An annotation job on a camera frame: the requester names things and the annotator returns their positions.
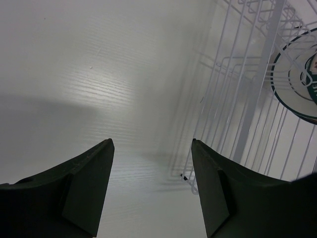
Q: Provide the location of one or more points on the white wire dish rack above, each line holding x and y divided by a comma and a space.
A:
231, 106

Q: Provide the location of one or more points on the white plate green clover design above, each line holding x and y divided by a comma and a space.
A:
293, 76

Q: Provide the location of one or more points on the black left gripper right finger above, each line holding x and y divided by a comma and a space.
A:
237, 202

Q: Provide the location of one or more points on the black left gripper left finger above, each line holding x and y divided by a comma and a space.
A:
65, 201

